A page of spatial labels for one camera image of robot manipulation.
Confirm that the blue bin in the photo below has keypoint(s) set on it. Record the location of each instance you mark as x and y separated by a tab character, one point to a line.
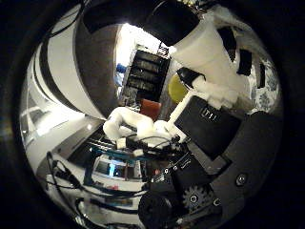
120	68

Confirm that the red brown box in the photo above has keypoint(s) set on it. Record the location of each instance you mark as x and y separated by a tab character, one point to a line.
150	109

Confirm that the dark chair frame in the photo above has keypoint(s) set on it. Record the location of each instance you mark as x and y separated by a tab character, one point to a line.
163	50

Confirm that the blue floral white tablecloth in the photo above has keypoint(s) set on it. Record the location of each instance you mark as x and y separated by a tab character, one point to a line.
265	98

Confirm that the yellow green chair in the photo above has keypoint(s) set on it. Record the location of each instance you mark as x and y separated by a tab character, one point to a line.
176	90

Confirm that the black shelf rack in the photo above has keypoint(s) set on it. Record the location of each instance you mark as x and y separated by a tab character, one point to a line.
146	73

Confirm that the teal metal frame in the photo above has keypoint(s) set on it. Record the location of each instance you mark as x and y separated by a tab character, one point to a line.
114	152

